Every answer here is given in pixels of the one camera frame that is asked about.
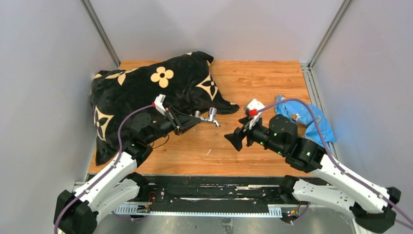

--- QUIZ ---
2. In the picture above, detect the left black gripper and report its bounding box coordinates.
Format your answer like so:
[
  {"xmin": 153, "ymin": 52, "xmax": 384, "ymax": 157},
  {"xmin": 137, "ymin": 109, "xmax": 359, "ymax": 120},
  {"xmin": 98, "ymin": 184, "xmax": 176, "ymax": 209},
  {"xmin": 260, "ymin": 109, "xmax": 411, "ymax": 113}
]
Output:
[{"xmin": 145, "ymin": 105, "xmax": 201, "ymax": 144}]

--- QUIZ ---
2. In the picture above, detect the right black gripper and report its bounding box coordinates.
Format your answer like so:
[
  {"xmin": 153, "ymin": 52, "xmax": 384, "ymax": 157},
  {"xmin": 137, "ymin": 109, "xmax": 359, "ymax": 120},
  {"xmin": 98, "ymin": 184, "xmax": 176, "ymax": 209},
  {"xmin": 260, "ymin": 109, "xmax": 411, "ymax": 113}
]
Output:
[{"xmin": 225, "ymin": 115, "xmax": 286, "ymax": 156}]

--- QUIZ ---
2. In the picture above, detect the chrome faucet tap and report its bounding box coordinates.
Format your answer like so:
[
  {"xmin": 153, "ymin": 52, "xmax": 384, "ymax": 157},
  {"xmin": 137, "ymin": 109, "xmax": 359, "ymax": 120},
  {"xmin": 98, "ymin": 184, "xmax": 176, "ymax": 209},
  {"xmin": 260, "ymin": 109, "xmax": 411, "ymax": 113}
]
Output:
[{"xmin": 200, "ymin": 107, "xmax": 221, "ymax": 127}]

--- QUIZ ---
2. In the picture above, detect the grey threaded tee fitting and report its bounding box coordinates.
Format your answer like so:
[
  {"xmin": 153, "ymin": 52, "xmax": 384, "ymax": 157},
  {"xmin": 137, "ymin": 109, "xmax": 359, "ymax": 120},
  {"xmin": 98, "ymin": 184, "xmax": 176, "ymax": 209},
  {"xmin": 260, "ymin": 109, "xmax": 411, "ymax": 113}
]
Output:
[{"xmin": 194, "ymin": 111, "xmax": 202, "ymax": 118}]

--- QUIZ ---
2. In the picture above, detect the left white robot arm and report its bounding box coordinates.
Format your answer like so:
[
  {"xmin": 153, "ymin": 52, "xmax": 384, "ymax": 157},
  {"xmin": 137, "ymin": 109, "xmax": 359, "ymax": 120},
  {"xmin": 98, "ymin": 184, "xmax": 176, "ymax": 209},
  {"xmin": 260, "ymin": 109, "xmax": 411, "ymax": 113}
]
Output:
[{"xmin": 54, "ymin": 103, "xmax": 217, "ymax": 234}]

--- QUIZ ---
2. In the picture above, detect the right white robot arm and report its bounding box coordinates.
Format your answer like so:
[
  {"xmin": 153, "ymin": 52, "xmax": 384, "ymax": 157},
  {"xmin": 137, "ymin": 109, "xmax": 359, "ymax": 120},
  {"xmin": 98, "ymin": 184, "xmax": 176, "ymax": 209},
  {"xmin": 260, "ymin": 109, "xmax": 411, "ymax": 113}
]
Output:
[{"xmin": 225, "ymin": 115, "xmax": 401, "ymax": 234}]

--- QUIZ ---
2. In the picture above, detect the black floral pillow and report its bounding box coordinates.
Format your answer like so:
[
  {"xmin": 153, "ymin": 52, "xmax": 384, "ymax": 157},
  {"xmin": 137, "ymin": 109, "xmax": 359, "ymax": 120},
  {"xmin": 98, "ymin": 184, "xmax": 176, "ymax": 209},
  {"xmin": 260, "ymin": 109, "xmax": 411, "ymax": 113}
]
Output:
[{"xmin": 89, "ymin": 51, "xmax": 239, "ymax": 166}]

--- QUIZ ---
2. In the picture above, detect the blue printed cloth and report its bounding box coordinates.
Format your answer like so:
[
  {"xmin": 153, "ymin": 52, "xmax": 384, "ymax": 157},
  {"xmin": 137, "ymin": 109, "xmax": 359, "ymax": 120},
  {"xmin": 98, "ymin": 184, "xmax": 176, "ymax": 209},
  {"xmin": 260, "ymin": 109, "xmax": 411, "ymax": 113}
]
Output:
[{"xmin": 274, "ymin": 101, "xmax": 336, "ymax": 146}]

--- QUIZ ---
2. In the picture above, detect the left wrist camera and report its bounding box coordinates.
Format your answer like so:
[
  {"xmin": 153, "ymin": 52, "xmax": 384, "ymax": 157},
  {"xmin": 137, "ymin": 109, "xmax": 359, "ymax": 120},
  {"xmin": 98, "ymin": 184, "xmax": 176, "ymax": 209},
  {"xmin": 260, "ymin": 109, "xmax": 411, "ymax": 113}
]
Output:
[{"xmin": 152, "ymin": 94, "xmax": 166, "ymax": 116}]

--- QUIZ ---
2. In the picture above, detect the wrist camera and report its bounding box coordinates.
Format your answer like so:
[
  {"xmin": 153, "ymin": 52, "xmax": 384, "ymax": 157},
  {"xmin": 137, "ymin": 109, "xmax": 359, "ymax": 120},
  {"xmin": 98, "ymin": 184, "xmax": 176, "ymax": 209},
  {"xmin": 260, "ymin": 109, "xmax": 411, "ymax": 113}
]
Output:
[
  {"xmin": 244, "ymin": 98, "xmax": 265, "ymax": 130},
  {"xmin": 152, "ymin": 94, "xmax": 166, "ymax": 116}
]

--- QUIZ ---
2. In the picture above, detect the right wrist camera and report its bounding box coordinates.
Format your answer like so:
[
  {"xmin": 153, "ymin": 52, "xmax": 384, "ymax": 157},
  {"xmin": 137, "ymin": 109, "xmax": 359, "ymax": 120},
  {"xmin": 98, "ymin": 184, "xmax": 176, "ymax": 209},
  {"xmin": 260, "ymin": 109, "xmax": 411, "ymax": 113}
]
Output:
[{"xmin": 244, "ymin": 98, "xmax": 265, "ymax": 130}]

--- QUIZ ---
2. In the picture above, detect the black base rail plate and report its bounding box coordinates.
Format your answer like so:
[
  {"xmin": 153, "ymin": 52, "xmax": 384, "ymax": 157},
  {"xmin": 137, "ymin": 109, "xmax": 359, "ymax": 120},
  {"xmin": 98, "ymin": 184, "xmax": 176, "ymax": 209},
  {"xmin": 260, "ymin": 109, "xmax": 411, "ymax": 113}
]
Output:
[{"xmin": 74, "ymin": 174, "xmax": 359, "ymax": 217}]

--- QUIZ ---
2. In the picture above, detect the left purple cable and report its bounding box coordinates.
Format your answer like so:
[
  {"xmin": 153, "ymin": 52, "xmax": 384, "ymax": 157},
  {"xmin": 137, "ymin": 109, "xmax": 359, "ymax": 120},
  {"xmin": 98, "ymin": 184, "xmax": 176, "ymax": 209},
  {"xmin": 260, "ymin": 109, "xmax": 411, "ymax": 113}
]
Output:
[{"xmin": 53, "ymin": 104, "xmax": 155, "ymax": 234}]

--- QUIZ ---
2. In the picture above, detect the aluminium frame post left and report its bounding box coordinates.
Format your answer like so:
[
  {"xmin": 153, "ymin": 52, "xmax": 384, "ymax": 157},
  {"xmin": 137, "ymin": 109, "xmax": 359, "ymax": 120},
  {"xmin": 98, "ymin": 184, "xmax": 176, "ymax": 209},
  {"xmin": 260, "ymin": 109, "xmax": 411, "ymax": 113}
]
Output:
[{"xmin": 80, "ymin": 0, "xmax": 121, "ymax": 68}]

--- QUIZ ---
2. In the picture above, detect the aluminium frame post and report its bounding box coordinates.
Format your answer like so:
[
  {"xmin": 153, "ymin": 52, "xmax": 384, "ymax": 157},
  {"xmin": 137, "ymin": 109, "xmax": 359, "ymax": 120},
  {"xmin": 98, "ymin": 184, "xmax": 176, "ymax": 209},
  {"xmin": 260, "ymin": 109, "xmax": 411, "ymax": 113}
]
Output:
[
  {"xmin": 80, "ymin": 0, "xmax": 121, "ymax": 68},
  {"xmin": 308, "ymin": 0, "xmax": 353, "ymax": 70}
]

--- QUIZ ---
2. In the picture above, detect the aluminium frame post right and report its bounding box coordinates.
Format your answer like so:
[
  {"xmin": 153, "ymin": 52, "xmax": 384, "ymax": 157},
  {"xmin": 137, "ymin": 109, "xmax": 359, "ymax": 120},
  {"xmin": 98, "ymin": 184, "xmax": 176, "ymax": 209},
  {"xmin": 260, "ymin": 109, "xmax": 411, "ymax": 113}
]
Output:
[{"xmin": 308, "ymin": 0, "xmax": 353, "ymax": 70}]

